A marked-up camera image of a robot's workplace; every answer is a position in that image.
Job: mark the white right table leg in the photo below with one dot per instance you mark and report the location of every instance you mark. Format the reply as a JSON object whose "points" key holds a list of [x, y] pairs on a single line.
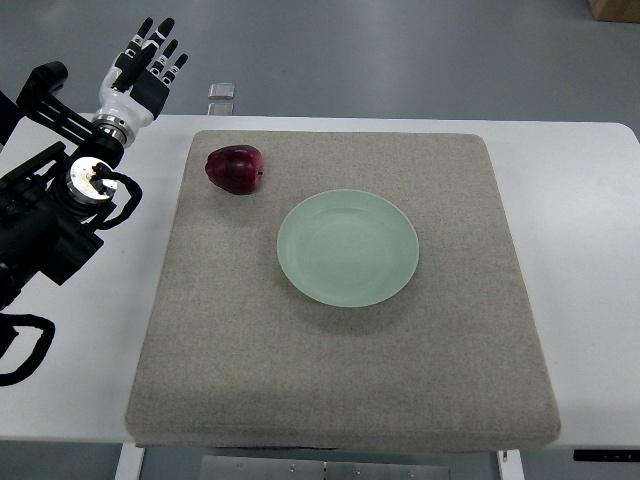
{"points": [[510, 465]]}

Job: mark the metal base plate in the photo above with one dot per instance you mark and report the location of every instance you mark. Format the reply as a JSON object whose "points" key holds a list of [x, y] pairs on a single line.
{"points": [[222, 468]]}

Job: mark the clear floor marker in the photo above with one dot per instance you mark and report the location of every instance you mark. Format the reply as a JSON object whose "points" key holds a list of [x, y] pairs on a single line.
{"points": [[220, 109], [222, 90]]}

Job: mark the black table control panel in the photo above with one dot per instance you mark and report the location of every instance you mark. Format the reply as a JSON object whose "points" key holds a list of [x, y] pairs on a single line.
{"points": [[606, 455]]}

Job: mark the pale green plate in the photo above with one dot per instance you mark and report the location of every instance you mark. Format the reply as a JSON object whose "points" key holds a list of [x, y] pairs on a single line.
{"points": [[348, 248]]}

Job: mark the lower clear floor marker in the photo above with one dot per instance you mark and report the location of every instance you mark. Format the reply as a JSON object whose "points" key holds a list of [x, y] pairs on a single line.
{"points": [[220, 109]]}

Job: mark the beige fabric mat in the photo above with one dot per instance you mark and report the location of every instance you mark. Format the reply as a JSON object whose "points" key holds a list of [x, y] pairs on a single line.
{"points": [[236, 356]]}

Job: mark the upper clear floor marker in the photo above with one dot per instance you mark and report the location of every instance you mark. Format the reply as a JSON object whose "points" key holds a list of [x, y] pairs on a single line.
{"points": [[222, 90]]}

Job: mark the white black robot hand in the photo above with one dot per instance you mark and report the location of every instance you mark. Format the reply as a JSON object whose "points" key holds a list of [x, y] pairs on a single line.
{"points": [[137, 85]]}

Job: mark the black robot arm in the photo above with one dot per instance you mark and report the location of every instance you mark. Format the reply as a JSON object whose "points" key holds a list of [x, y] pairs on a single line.
{"points": [[54, 205]]}

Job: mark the cardboard box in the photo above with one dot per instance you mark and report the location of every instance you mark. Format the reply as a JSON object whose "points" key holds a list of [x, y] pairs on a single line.
{"points": [[625, 11]]}

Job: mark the white table leg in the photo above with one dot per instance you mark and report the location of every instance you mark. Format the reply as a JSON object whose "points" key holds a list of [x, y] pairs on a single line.
{"points": [[130, 462], [510, 465]]}

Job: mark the white left table leg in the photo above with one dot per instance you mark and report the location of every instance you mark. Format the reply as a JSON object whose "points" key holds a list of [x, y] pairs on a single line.
{"points": [[130, 462]]}

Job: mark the red apple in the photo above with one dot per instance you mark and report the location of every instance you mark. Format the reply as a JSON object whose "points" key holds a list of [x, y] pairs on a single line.
{"points": [[237, 169]]}

